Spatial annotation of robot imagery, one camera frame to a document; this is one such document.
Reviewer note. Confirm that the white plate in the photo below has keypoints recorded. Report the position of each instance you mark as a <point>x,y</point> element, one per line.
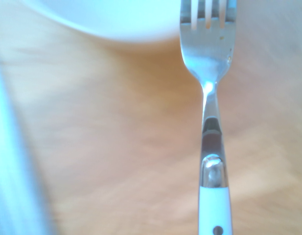
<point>116,17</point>

